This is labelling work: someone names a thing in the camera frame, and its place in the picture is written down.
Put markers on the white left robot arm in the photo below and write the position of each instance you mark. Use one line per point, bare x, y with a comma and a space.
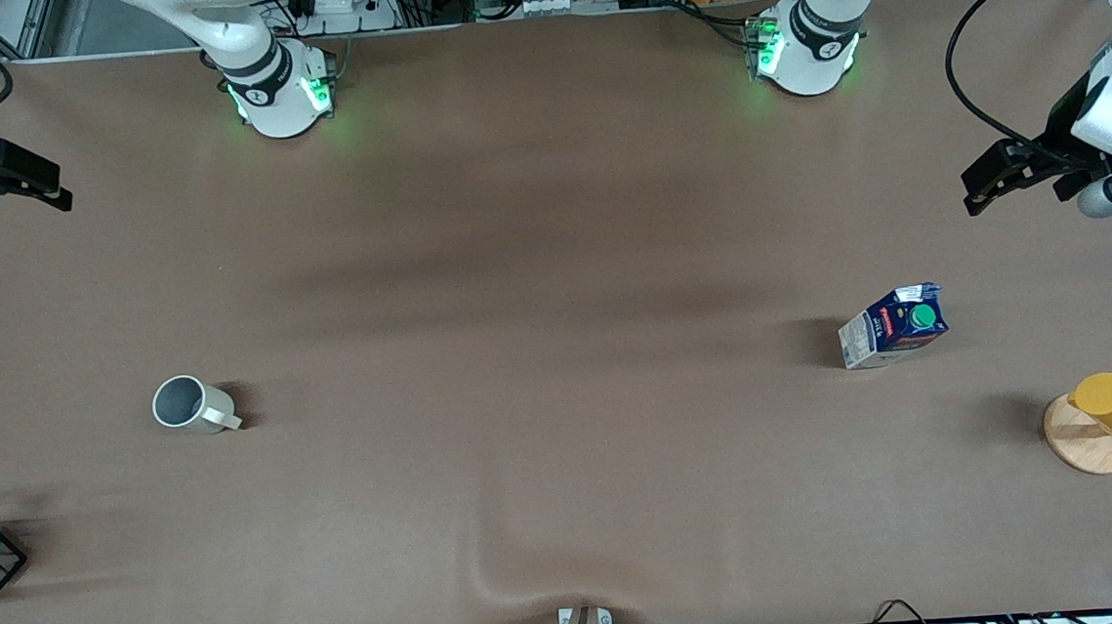
808, 59

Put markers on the white power strip with plugs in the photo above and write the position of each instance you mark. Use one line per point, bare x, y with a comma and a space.
349, 8

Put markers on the brown table cloth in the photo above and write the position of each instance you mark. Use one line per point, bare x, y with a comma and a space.
532, 255

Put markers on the blue white milk carton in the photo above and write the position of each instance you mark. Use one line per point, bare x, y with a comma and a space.
895, 327

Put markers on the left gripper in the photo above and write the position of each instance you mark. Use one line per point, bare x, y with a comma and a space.
1061, 132

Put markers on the long white power strip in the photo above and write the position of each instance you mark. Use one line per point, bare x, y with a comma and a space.
544, 3

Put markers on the gray mounting bracket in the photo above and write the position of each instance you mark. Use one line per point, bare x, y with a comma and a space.
604, 621

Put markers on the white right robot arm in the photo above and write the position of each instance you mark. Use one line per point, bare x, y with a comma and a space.
277, 106

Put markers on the white ceramic mug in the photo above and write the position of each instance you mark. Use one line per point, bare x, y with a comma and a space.
186, 404

